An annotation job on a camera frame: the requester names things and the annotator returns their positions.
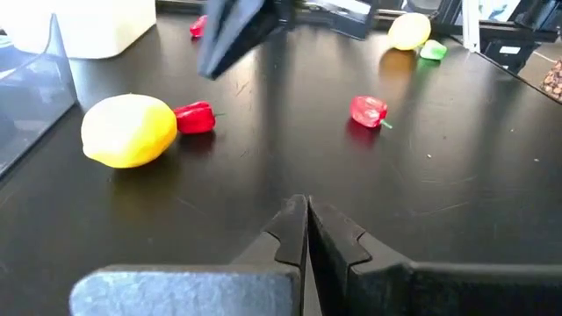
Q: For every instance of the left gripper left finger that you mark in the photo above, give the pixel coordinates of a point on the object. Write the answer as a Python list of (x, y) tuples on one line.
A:
[(197, 292)]

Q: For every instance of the grey translucent plastic basket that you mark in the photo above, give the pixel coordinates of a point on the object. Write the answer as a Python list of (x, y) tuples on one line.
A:
[(35, 96)]

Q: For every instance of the green bell pepper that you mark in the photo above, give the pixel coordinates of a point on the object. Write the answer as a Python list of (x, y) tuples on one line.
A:
[(433, 50)]

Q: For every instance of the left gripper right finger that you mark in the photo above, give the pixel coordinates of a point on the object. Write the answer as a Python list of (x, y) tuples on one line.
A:
[(439, 289)]

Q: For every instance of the yellow lemon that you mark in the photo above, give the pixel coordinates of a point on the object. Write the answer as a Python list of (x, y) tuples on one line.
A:
[(129, 131), (409, 31)]

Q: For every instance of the white plastic basket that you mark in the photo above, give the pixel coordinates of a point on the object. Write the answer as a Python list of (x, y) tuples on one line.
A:
[(101, 26)]

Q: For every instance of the red bell pepper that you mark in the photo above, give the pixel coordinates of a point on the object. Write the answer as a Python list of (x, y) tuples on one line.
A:
[(368, 111), (198, 26), (195, 117)]

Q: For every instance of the white frame post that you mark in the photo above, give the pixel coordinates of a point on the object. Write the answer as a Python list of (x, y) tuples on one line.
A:
[(471, 26)]

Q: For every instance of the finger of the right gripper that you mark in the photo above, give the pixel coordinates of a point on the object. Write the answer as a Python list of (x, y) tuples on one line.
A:
[(226, 30), (268, 22)]

